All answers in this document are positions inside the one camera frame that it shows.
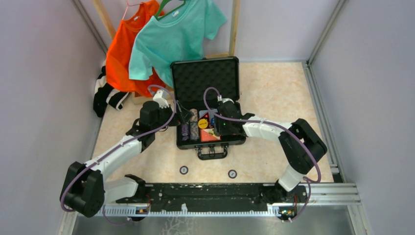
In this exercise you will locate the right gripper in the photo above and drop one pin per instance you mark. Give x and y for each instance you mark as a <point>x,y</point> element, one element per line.
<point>218,128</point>

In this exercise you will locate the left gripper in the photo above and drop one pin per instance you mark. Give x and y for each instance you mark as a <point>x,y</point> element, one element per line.
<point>183,115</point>

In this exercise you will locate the yellow round button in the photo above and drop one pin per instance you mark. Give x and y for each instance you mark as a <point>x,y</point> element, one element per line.
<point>203,123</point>

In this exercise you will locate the red playing card box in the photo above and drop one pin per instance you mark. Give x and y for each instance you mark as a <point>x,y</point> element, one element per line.
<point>208,135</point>

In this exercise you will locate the black poker set case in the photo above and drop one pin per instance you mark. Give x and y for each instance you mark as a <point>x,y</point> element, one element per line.
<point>199,84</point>

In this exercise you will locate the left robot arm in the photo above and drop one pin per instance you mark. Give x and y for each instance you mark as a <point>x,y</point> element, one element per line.
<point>86,189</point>

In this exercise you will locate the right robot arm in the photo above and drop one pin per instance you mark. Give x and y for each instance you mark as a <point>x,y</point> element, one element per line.
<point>301,145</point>

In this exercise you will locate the tan blue chip row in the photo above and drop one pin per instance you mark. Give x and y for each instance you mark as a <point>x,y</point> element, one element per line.
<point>194,133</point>

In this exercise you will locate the purple chip row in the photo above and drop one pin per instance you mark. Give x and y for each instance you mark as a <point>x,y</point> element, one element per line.
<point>185,132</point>

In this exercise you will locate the blue backed card deck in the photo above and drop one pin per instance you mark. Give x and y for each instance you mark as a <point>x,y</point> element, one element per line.
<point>207,114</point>

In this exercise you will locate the purple chip on table right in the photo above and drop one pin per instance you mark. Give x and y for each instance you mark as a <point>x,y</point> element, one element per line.
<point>232,174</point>

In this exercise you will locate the purple chip on table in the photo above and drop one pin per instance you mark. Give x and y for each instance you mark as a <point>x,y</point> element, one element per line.
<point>184,170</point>
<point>232,174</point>

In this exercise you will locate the purple chip on table left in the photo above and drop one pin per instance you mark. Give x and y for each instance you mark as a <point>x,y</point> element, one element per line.
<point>184,170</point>

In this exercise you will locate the teal t-shirt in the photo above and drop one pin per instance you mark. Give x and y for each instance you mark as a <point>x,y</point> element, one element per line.
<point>178,36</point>

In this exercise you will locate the black white striped garment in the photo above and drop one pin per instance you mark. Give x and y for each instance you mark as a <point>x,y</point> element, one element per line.
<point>105,94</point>

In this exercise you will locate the orange t-shirt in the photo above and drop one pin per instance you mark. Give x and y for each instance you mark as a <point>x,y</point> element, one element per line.
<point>119,52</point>

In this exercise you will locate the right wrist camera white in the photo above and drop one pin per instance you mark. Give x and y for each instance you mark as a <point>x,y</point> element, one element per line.
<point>225,100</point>

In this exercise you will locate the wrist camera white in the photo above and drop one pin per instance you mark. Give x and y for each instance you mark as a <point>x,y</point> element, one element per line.
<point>161,97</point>
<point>225,100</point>

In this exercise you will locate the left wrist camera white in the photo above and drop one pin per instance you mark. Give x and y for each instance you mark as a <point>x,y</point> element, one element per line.
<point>161,97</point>

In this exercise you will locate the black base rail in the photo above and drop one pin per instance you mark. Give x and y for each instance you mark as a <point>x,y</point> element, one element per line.
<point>249,197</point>

